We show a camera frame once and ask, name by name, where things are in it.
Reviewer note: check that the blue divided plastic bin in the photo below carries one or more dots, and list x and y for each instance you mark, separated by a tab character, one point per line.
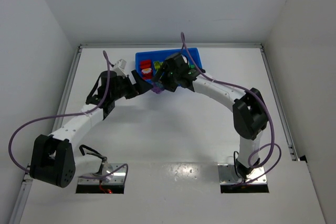
161	55

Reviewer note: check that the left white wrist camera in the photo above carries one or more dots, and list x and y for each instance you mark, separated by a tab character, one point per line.
119	68

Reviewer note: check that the lime green lego stack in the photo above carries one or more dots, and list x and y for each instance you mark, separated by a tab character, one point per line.
157	65

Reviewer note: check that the white front board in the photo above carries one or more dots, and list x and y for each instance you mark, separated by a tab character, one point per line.
180	193

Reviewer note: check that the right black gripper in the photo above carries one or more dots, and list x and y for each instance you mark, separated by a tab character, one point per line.
163	74

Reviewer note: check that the purple paw lego brick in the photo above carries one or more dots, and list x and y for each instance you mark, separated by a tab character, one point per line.
157	87

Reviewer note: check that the left aluminium frame rail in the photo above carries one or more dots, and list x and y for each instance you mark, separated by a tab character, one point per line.
27	181

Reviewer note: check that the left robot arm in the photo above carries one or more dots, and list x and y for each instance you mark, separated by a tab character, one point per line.
60	157

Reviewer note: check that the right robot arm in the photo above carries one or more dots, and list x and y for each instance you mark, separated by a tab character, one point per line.
249	117

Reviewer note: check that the red crown lego piece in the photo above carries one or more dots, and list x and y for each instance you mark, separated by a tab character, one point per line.
145	64

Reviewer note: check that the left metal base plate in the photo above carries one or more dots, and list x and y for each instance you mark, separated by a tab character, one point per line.
113	174

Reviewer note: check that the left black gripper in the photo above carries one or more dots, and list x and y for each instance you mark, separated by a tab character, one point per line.
134	81

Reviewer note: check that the red flower lego brick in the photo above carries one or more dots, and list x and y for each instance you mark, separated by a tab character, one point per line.
147	73

